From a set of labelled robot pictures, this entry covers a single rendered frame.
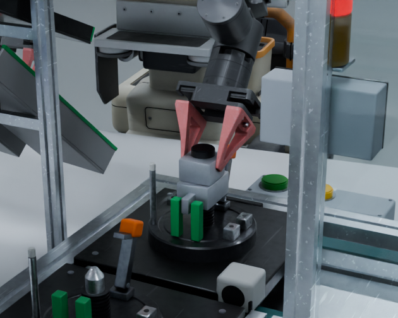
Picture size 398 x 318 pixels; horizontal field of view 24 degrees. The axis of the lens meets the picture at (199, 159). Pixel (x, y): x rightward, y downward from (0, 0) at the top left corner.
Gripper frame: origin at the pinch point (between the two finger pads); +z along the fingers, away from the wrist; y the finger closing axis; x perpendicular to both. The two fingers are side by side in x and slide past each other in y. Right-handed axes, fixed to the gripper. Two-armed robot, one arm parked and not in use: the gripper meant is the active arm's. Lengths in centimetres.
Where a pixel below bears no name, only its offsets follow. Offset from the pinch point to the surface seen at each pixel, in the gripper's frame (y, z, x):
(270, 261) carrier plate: 10.1, 9.7, 5.4
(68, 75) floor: -236, -136, 312
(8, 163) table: -55, -6, 38
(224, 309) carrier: 9.5, 18.0, -4.1
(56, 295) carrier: -2.0, 22.6, -20.3
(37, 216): -37.1, 5.8, 25.3
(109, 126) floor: -172, -93, 265
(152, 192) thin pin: -5.6, 5.1, 0.3
